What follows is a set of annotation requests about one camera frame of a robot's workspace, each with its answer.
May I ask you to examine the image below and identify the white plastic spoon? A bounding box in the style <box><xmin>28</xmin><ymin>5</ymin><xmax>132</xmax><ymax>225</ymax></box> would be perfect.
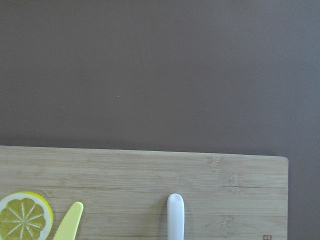
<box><xmin>167</xmin><ymin>193</ymin><xmax>185</xmax><ymax>240</ymax></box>

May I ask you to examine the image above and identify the bamboo cutting board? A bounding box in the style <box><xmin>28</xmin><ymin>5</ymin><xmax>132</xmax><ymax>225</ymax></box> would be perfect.
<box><xmin>0</xmin><ymin>146</ymin><xmax>289</xmax><ymax>240</ymax></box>

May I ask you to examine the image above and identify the yellow plastic knife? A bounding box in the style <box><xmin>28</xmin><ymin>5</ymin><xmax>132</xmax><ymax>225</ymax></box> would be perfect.
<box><xmin>53</xmin><ymin>201</ymin><xmax>84</xmax><ymax>240</ymax></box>

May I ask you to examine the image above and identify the lemon slice far side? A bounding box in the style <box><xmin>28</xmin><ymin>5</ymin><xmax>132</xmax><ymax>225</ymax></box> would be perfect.
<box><xmin>0</xmin><ymin>191</ymin><xmax>54</xmax><ymax>240</ymax></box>

